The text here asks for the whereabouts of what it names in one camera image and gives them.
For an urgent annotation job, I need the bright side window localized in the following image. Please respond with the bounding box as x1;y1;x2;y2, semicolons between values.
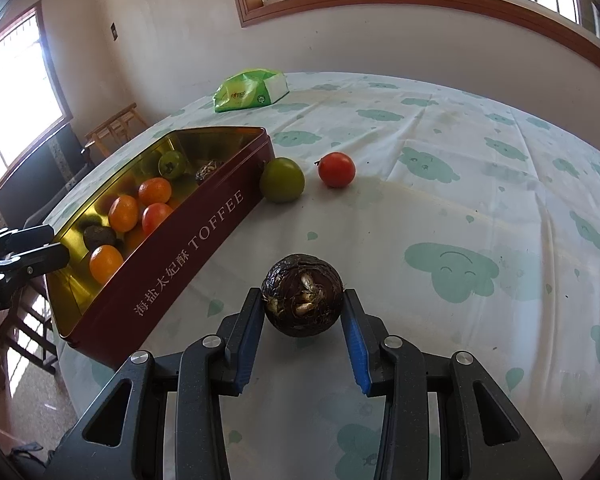
0;0;73;206

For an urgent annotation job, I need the green tissue pack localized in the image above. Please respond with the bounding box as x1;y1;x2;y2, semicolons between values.
214;68;290;113

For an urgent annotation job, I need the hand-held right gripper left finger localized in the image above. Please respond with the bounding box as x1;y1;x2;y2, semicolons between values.
45;287;266;480

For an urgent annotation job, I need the black cabinet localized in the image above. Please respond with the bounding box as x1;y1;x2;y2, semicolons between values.
0;122;96;241

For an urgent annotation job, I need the green round fruit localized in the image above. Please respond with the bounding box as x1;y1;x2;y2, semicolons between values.
259;157;305;204
158;150;186;179

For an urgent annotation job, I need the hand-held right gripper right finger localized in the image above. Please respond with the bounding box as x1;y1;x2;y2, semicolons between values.
341;288;563;480

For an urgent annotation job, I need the light wooden chair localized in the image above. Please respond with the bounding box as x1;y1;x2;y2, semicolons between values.
84;102;148;158

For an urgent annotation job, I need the dark red tin box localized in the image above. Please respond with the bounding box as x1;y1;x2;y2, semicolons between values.
46;127;276;370

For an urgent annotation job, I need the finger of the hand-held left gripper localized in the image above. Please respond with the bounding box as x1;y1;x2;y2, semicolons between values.
0;241;72;287
0;224;57;257

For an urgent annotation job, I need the dark wooden chair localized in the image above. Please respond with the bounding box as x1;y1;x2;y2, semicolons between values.
2;280;61;376

